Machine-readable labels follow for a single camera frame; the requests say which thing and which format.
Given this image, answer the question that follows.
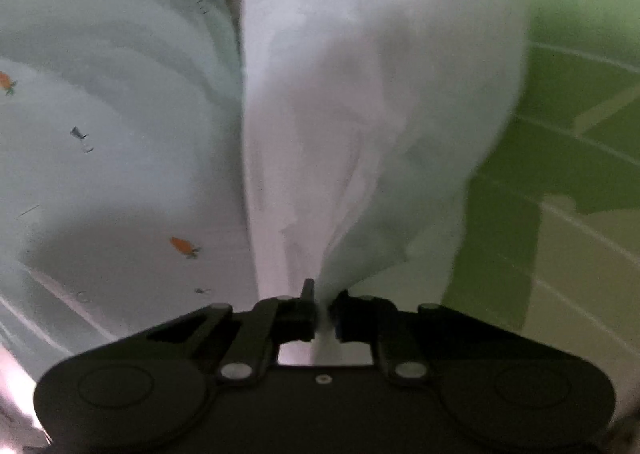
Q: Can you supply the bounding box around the white cloth garment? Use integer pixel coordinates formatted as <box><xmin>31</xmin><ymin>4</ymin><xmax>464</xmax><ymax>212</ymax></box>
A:
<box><xmin>240</xmin><ymin>0</ymin><xmax>532</xmax><ymax>368</ymax></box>

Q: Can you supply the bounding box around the light blue carrot-print storage bag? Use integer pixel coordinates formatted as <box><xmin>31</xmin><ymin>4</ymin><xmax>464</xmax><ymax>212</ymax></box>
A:
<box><xmin>0</xmin><ymin>0</ymin><xmax>262</xmax><ymax>450</ymax></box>

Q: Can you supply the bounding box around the green grid cutting mat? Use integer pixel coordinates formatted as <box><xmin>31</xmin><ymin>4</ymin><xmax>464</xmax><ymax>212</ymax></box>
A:
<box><xmin>444</xmin><ymin>0</ymin><xmax>640</xmax><ymax>415</ymax></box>

